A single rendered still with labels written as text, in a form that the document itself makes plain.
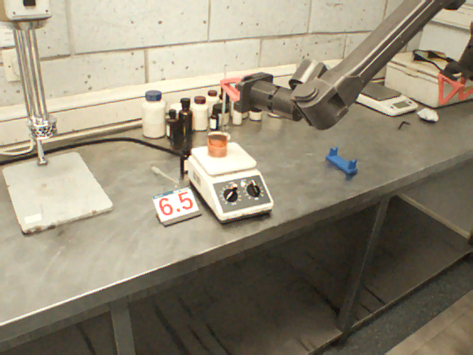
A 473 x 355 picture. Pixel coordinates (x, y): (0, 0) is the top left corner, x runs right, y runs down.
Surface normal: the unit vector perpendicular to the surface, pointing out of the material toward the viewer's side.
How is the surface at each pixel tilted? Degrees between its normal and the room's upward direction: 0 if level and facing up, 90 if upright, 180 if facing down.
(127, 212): 0
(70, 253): 0
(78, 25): 90
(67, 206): 0
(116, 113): 90
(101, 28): 90
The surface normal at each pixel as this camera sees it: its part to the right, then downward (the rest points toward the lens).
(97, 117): 0.56, 0.46
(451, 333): 0.07, -0.86
